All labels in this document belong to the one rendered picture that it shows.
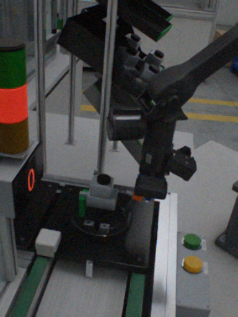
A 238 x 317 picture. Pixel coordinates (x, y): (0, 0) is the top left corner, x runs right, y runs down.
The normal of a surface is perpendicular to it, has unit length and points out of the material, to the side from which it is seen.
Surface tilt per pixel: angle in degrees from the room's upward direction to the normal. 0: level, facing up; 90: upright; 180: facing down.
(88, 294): 0
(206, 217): 0
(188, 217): 0
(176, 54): 90
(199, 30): 90
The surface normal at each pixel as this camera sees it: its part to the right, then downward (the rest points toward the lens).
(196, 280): 0.09, -0.85
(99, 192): -0.12, 0.51
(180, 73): -0.40, -0.71
